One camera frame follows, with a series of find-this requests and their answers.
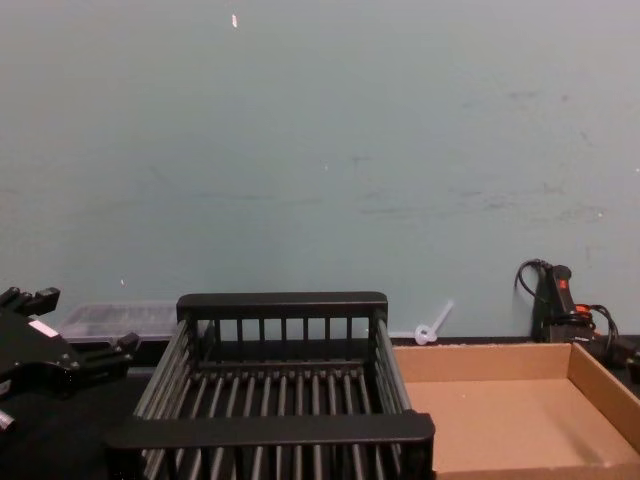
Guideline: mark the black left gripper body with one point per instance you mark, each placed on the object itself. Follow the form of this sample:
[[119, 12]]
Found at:
[[30, 355]]

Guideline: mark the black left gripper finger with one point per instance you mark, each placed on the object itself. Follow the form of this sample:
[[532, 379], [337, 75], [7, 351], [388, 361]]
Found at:
[[107, 357], [35, 300]]

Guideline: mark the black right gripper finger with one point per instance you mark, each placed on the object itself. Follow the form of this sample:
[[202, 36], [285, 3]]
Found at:
[[631, 362]]

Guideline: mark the clear plastic case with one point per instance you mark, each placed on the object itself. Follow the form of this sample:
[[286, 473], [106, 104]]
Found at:
[[110, 320]]

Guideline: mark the shallow brown cardboard tray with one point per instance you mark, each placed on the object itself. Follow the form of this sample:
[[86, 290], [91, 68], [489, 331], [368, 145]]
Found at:
[[500, 410]]

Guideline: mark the black rack with steel bars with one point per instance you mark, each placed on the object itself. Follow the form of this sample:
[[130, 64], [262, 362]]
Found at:
[[270, 432]]

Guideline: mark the small white three-armed plastic piece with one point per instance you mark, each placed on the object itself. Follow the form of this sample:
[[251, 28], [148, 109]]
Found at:
[[425, 334]]

